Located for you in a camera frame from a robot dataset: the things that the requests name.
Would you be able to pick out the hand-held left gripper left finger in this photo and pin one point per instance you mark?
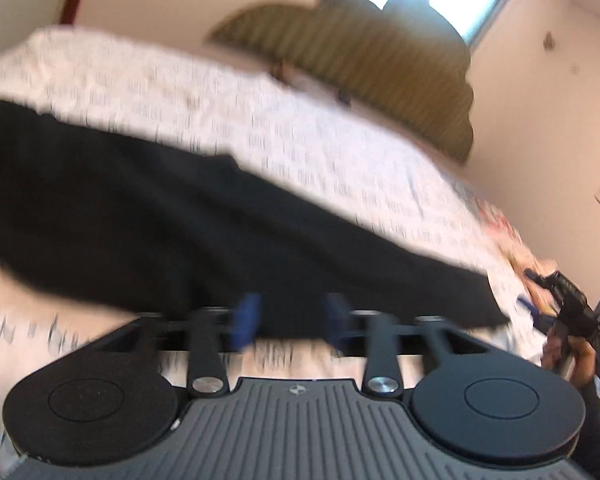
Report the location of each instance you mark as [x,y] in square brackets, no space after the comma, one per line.
[245,317]

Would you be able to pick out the floral patterned cloth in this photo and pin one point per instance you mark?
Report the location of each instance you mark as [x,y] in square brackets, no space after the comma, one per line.
[510,245]

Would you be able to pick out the olive ribbed headboard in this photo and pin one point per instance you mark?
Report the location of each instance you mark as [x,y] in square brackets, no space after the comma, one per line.
[370,60]

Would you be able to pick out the person's right hand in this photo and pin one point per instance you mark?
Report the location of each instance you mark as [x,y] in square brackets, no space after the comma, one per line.
[582,360]

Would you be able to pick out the small black object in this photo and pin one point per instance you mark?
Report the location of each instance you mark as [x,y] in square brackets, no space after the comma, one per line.
[343,97]

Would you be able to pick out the small white wall switch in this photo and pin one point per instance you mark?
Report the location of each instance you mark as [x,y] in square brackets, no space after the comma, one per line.
[575,68]

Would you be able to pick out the wall hook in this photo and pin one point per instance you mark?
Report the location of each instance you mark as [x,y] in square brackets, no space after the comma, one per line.
[548,41]

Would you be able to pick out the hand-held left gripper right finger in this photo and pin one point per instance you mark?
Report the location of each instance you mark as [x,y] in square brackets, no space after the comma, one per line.
[336,317]

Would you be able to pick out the black pants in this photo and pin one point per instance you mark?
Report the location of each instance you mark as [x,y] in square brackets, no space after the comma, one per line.
[190,240]

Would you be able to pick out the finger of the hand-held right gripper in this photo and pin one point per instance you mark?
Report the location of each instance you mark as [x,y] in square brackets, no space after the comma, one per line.
[537,277]
[530,310]

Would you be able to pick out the white script-printed blanket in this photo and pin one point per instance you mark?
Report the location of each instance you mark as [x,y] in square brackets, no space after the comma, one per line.
[230,105]

